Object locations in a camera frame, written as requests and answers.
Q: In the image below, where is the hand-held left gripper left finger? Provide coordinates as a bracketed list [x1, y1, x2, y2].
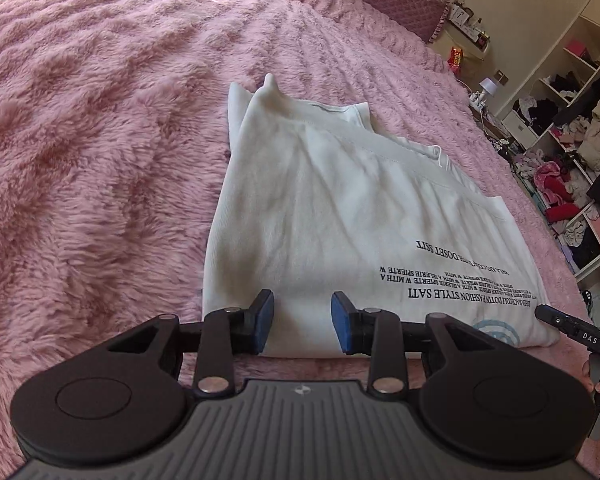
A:
[100, 289, 276, 396]

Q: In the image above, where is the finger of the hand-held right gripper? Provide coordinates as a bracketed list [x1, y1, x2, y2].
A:
[535, 304, 581, 338]

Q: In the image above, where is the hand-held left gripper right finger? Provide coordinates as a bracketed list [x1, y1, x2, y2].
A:
[330, 290, 497, 396]

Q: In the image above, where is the white printed sweatshirt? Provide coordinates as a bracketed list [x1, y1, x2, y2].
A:
[200, 74, 563, 361]

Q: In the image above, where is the pile of pink clothes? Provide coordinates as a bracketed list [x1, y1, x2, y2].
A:
[512, 150, 597, 241]

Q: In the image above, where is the pink fluffy blanket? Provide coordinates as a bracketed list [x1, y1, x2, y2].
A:
[0, 0, 600, 480]

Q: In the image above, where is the white open wardrobe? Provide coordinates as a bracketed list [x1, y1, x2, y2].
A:
[502, 0, 600, 311]

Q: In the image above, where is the cream wall shelf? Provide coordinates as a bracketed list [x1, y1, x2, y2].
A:
[447, 2, 494, 52]

